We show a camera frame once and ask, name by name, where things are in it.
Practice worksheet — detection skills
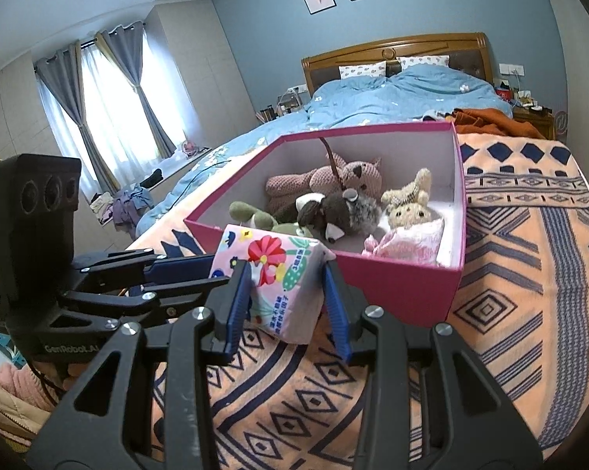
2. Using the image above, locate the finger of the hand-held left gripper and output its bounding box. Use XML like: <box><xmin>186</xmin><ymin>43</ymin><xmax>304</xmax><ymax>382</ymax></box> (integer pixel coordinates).
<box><xmin>70</xmin><ymin>249</ymin><xmax>217</xmax><ymax>286</ymax></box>
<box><xmin>56</xmin><ymin>275</ymin><xmax>232</xmax><ymax>327</ymax></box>

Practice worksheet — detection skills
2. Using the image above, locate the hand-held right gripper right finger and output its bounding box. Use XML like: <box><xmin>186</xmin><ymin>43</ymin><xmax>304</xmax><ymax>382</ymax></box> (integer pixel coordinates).
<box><xmin>321</xmin><ymin>259</ymin><xmax>542</xmax><ymax>470</ymax></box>

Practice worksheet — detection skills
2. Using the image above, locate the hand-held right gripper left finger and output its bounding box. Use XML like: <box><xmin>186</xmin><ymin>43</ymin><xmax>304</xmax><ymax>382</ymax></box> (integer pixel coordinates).
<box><xmin>25</xmin><ymin>259</ymin><xmax>253</xmax><ymax>470</ymax></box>

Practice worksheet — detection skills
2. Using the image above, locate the floral tissue pack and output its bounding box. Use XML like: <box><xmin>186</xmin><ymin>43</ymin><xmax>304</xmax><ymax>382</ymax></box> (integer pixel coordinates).
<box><xmin>210</xmin><ymin>224</ymin><xmax>337</xmax><ymax>344</ymax></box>

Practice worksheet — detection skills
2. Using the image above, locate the pink cardboard box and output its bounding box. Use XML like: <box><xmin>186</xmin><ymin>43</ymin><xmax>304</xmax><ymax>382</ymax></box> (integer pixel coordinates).
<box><xmin>183</xmin><ymin>121</ymin><xmax>468</xmax><ymax>329</ymax></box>

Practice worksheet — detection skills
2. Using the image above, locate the green plush toy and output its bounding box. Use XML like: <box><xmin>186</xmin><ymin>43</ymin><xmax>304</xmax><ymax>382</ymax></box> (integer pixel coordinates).
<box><xmin>228</xmin><ymin>201</ymin><xmax>300</xmax><ymax>238</ymax></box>

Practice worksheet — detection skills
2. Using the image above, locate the grey fuzzy plush toy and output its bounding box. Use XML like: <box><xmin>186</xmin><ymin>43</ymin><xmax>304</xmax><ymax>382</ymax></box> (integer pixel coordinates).
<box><xmin>324</xmin><ymin>191</ymin><xmax>382</xmax><ymax>244</ymax></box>

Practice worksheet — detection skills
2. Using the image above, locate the pink brocade pouch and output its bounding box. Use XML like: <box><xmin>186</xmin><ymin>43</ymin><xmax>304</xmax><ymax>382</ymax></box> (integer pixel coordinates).
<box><xmin>362</xmin><ymin>215</ymin><xmax>444</xmax><ymax>266</ymax></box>

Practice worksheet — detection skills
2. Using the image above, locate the beige plush bunny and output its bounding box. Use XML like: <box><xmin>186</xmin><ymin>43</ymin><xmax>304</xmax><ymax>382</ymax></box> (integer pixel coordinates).
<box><xmin>380</xmin><ymin>167</ymin><xmax>432</xmax><ymax>228</ymax></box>

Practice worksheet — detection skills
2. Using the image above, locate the pink knitted plush toy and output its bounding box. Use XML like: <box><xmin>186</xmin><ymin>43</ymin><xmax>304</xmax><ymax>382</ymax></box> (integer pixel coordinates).
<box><xmin>266</xmin><ymin>152</ymin><xmax>382</xmax><ymax>213</ymax></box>

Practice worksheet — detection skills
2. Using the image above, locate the pile of clothes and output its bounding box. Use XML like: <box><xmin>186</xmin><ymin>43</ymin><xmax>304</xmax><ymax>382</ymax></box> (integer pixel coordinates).
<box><xmin>89</xmin><ymin>183</ymin><xmax>155</xmax><ymax>236</ymax></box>

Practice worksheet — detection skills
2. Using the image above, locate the white window bench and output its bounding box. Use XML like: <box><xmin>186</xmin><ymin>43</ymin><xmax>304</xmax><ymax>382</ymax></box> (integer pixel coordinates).
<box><xmin>98</xmin><ymin>146</ymin><xmax>212</xmax><ymax>216</ymax></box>

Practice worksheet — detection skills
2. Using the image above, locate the grey curtain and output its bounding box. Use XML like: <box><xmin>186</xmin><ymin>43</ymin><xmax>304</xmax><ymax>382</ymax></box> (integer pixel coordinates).
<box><xmin>34</xmin><ymin>42</ymin><xmax>121</xmax><ymax>197</ymax></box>
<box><xmin>94</xmin><ymin>22</ymin><xmax>178</xmax><ymax>160</ymax></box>

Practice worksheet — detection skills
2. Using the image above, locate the pink fuzzy garment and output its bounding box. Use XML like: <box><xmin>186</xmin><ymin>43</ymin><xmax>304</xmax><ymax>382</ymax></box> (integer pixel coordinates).
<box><xmin>0</xmin><ymin>362</ymin><xmax>55</xmax><ymax>409</ymax></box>

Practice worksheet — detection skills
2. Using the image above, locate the white sheer curtain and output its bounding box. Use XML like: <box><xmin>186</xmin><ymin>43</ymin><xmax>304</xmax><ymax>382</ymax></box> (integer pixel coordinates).
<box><xmin>44</xmin><ymin>29</ymin><xmax>187</xmax><ymax>192</ymax></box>

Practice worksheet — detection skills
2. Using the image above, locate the tan jacket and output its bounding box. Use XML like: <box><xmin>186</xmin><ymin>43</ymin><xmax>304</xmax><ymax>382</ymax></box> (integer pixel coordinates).
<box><xmin>0</xmin><ymin>392</ymin><xmax>55</xmax><ymax>444</ymax></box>

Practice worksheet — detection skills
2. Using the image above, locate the beige built-in wardrobe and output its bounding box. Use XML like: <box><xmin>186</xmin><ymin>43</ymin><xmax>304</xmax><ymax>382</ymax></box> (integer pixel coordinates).
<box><xmin>145</xmin><ymin>2</ymin><xmax>256</xmax><ymax>157</ymax></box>

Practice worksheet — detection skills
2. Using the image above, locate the orange patterned blanket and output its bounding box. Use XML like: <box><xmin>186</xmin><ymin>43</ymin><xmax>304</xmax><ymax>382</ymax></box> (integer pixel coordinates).
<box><xmin>125</xmin><ymin>134</ymin><xmax>589</xmax><ymax>470</ymax></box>

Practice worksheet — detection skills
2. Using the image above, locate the clear cosmetics organizer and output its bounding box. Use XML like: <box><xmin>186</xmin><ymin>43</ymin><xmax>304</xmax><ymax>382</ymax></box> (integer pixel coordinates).
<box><xmin>275</xmin><ymin>93</ymin><xmax>307</xmax><ymax>116</ymax></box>

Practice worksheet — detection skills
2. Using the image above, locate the blue floral duvet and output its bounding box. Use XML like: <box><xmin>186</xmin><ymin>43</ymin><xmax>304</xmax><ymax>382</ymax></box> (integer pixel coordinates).
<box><xmin>135</xmin><ymin>66</ymin><xmax>515</xmax><ymax>238</ymax></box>

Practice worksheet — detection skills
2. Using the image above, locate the white printed pillow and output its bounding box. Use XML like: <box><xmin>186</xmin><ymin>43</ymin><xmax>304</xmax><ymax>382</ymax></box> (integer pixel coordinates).
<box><xmin>398</xmin><ymin>55</ymin><xmax>450</xmax><ymax>70</ymax></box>
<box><xmin>338</xmin><ymin>61</ymin><xmax>388</xmax><ymax>80</ymax></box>

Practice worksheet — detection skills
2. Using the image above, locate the rust brown cloth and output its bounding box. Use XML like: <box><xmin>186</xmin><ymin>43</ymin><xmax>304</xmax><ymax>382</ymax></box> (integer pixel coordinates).
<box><xmin>446</xmin><ymin>108</ymin><xmax>545</xmax><ymax>139</ymax></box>

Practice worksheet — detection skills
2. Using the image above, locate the wooden bed headboard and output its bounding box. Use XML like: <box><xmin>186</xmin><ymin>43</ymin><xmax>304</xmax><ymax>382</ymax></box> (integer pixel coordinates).
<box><xmin>301</xmin><ymin>33</ymin><xmax>495</xmax><ymax>96</ymax></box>

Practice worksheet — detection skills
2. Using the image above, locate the wooden nightstand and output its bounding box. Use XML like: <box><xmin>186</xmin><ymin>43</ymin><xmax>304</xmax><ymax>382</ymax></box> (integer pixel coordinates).
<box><xmin>512</xmin><ymin>108</ymin><xmax>556</xmax><ymax>140</ymax></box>

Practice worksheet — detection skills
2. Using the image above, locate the thin black cable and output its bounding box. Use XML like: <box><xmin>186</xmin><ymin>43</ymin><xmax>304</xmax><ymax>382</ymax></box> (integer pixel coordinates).
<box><xmin>166</xmin><ymin>158</ymin><xmax>232</xmax><ymax>207</ymax></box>

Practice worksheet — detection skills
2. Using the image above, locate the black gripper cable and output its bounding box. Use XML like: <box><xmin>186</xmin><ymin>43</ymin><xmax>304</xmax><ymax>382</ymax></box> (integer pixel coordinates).
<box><xmin>27</xmin><ymin>361</ymin><xmax>65</xmax><ymax>403</ymax></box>

